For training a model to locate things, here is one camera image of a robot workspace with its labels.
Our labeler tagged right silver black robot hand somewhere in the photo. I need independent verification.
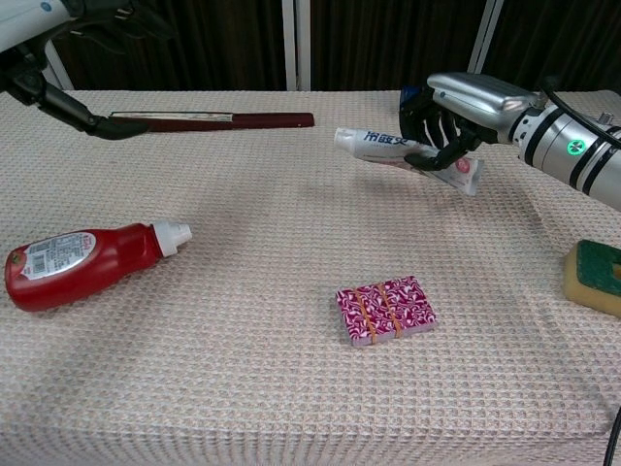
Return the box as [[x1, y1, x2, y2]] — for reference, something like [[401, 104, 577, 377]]
[[397, 71, 544, 175]]

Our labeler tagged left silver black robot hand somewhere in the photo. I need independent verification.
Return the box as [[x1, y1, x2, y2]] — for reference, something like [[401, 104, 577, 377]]
[[0, 0, 171, 142]]

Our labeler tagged white toothpaste tube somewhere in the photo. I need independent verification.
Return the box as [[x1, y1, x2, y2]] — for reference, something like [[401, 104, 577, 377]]
[[351, 126, 485, 197]]

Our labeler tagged dark pleated curtain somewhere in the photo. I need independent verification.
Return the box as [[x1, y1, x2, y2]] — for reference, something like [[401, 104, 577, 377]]
[[48, 0, 621, 93]]

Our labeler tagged green yellow sponge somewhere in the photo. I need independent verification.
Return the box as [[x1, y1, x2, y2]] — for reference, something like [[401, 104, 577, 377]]
[[562, 239, 621, 319]]

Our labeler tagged dark red folding fan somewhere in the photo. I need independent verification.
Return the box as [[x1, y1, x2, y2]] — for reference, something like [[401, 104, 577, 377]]
[[109, 111, 315, 133]]

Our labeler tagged pink patterned card deck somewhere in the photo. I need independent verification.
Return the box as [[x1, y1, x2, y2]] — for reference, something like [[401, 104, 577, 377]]
[[335, 275, 441, 348]]

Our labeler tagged red ketchup squeeze bottle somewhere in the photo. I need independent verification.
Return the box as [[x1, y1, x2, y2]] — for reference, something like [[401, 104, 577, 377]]
[[4, 218, 194, 313]]

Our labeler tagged beige waffle tablecloth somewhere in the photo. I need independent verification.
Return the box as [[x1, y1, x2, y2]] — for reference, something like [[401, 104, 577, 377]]
[[0, 88, 621, 466]]

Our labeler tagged white metal frame post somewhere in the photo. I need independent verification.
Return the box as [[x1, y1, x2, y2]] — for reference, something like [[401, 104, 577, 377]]
[[41, 39, 75, 92], [282, 0, 299, 92], [468, 0, 504, 76], [296, 0, 312, 92]]

